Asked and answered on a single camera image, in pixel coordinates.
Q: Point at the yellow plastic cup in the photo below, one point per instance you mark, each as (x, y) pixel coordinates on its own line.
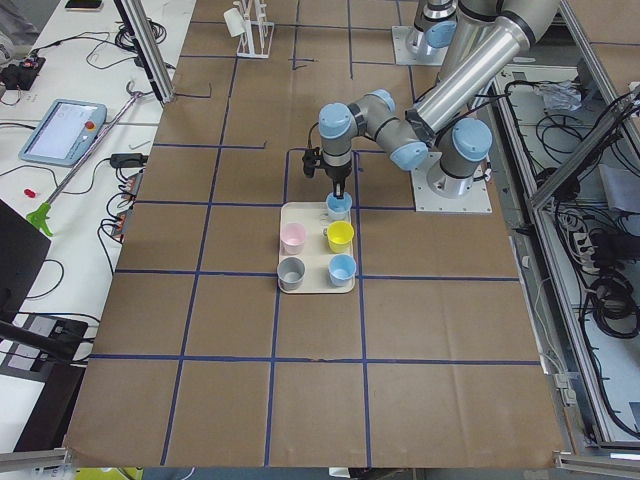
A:
(340, 235)

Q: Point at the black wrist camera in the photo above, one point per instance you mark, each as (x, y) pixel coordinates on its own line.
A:
(312, 161)

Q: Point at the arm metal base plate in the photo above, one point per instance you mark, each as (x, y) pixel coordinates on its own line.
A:
(435, 192)
(407, 49)

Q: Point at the aluminium frame post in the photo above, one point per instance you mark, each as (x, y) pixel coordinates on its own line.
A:
(138, 26)

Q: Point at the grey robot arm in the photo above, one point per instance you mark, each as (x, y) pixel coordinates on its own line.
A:
(434, 24)
(488, 35)

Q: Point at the beige plastic tray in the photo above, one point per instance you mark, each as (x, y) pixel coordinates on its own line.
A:
(316, 254)

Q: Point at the black laptop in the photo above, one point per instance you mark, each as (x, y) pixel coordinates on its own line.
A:
(23, 251)

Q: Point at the cream white plastic cup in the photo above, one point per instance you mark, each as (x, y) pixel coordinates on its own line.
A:
(235, 22)

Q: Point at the white power strip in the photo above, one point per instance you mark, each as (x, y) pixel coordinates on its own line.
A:
(584, 251)

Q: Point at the blue teach pendant tablet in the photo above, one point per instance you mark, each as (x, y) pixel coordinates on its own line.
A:
(65, 133)

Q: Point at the light blue cup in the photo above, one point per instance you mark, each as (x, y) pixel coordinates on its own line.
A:
(338, 209)
(342, 269)

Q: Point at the smartphone on table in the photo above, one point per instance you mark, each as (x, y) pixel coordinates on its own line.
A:
(83, 5)

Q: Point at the black power adapter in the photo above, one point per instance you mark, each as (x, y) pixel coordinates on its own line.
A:
(127, 160)

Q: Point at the white wire cup rack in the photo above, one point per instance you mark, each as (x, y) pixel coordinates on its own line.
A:
(256, 42)

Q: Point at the pink plastic cup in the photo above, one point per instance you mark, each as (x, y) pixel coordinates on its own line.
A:
(292, 238)

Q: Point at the black emergency stop box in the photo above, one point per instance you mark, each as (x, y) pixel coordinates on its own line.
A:
(21, 76)

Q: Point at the grey plastic cup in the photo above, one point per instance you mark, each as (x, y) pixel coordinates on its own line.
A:
(290, 273)

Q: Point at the green handled reacher grabber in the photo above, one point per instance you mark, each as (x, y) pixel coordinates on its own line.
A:
(39, 217)

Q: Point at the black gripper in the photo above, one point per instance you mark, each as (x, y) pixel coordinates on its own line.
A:
(337, 174)

